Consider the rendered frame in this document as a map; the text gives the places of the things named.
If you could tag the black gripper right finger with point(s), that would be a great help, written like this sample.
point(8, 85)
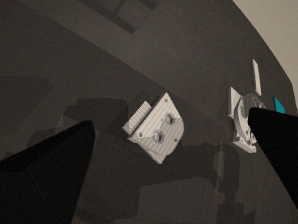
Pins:
point(277, 136)

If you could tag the beige flat rectangular plate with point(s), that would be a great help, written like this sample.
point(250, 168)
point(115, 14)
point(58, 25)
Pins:
point(257, 85)

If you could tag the teal flat plate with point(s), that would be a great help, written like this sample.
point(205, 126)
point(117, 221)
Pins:
point(278, 106)

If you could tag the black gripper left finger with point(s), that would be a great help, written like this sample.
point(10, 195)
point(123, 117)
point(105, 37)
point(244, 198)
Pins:
point(41, 185)

